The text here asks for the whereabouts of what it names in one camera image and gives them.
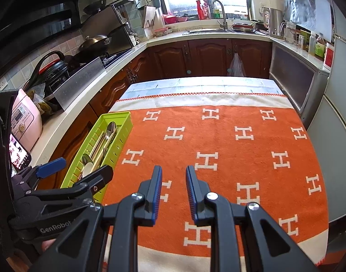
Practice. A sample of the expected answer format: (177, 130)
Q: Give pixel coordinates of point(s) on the chrome kitchen faucet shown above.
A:
(222, 14)

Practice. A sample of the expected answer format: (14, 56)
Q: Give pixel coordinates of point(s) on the red label container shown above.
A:
(328, 53)

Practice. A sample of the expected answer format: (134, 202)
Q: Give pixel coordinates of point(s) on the green plastic utensil tray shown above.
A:
(125, 124)

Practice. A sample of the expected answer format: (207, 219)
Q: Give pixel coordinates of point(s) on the orange printed blanket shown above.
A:
(218, 175)

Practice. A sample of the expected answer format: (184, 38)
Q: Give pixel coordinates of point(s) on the light cutting board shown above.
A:
(150, 18)

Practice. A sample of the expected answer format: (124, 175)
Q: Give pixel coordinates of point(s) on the steel splash guard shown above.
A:
(79, 85)

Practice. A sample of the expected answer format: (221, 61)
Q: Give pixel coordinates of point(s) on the white ceramic spoon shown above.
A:
(88, 167)

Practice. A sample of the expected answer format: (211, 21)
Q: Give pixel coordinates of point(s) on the light blue table cover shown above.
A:
(204, 86)

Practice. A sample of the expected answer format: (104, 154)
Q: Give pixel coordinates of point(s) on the medium metal spoon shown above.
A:
(85, 157)

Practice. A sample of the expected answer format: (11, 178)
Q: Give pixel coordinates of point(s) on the grey refrigerator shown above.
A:
(331, 119)

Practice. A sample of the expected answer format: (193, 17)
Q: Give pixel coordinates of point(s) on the light wooden chopstick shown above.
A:
(98, 150)

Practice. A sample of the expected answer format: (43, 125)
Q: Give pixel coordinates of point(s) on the stainless steel countertop appliance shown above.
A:
(116, 28)

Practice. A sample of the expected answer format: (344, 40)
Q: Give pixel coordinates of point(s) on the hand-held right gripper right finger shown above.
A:
(191, 198)

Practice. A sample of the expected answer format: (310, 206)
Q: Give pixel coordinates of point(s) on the clear hanging plastic bag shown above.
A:
(235, 66)

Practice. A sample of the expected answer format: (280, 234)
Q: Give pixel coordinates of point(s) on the black pressure cooker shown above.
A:
(52, 70)

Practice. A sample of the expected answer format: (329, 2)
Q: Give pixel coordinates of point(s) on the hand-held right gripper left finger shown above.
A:
(158, 198)

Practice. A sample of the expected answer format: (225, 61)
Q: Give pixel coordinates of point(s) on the red bottle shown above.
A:
(202, 10)

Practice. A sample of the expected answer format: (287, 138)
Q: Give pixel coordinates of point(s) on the black range hood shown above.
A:
(34, 19)

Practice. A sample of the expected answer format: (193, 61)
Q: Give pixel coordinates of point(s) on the brown wooden base cabinets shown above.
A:
(167, 59)

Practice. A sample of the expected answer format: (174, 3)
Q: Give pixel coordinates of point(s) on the pink rice cooker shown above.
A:
(25, 113)

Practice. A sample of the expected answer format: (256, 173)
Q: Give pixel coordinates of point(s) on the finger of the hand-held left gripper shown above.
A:
(52, 166)
(99, 175)

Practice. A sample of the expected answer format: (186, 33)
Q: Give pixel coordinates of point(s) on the dark wok with lid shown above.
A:
(93, 44)

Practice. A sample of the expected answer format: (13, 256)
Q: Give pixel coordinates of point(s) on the steel electric kettle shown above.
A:
(272, 19)

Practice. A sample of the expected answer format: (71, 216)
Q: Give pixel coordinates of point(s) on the smartphone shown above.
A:
(20, 153)

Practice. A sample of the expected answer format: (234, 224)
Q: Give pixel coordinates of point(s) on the person's left hand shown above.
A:
(48, 245)

